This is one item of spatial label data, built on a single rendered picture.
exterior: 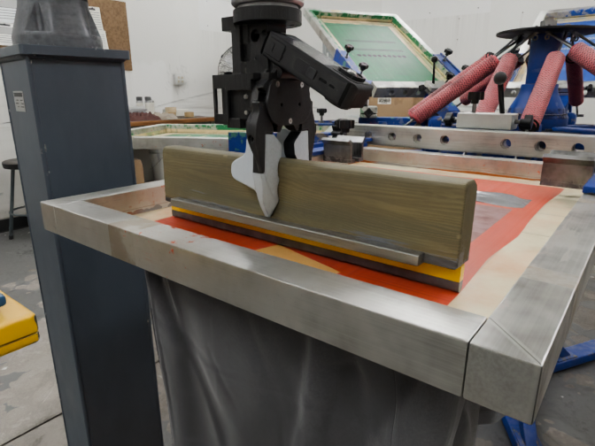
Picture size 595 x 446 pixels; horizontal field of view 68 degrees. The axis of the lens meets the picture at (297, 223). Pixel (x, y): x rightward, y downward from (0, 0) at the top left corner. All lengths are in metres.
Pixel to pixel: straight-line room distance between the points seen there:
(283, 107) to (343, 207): 0.12
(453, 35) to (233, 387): 4.94
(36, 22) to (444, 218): 0.78
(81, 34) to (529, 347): 0.85
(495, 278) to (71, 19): 0.80
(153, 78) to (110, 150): 4.09
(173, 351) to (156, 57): 4.52
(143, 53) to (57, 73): 4.08
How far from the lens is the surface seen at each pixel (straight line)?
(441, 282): 0.42
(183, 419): 0.75
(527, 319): 0.32
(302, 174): 0.46
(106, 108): 0.94
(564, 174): 0.84
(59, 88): 0.91
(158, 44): 5.09
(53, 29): 0.93
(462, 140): 1.11
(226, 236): 0.55
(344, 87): 0.42
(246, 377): 0.58
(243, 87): 0.48
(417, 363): 0.30
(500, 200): 0.78
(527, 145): 1.08
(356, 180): 0.43
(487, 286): 0.45
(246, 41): 0.51
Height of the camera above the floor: 1.13
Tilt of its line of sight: 16 degrees down
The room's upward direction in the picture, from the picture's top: straight up
